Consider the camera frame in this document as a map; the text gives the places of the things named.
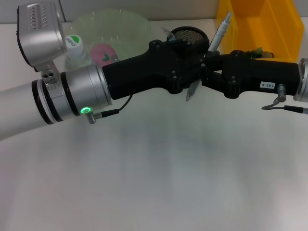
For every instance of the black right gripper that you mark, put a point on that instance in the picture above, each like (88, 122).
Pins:
(255, 74)

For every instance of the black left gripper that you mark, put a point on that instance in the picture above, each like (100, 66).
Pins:
(154, 69)

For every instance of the clear plastic ruler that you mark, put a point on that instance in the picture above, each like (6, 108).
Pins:
(167, 33)

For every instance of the silver ballpoint pen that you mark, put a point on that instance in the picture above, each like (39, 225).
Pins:
(220, 31)

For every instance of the green plastic wrapper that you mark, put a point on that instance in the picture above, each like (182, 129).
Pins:
(262, 53)

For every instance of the pink peach toy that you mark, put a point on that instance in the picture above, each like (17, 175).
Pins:
(103, 54)

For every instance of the clear bottle green label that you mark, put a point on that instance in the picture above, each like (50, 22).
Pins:
(73, 43)

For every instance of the black mesh pen holder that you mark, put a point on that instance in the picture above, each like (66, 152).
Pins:
(190, 34)

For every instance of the green glass fruit bowl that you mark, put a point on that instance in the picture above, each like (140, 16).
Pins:
(130, 31)

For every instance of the yellow plastic bin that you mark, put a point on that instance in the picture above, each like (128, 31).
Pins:
(264, 24)

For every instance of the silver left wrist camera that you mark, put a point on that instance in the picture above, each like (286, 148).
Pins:
(41, 33)

